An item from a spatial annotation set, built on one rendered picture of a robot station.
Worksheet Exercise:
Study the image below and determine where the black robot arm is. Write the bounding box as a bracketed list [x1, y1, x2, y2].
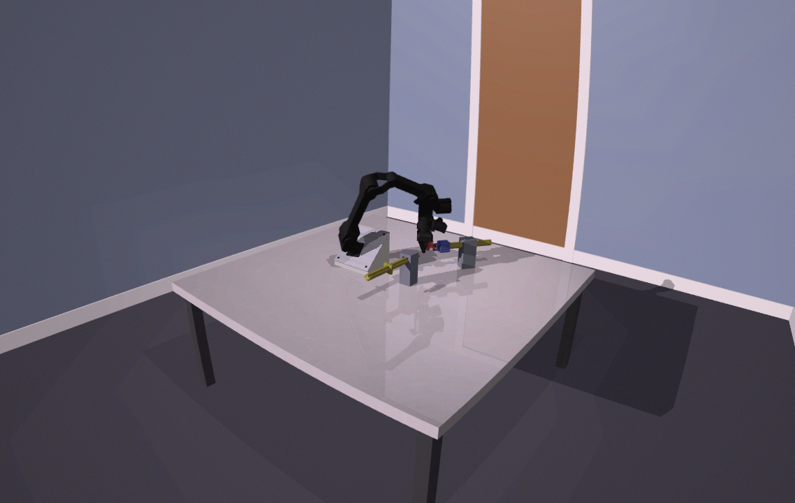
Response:
[339, 172, 451, 257]

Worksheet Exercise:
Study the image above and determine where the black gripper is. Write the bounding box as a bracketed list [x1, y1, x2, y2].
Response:
[417, 215, 433, 253]

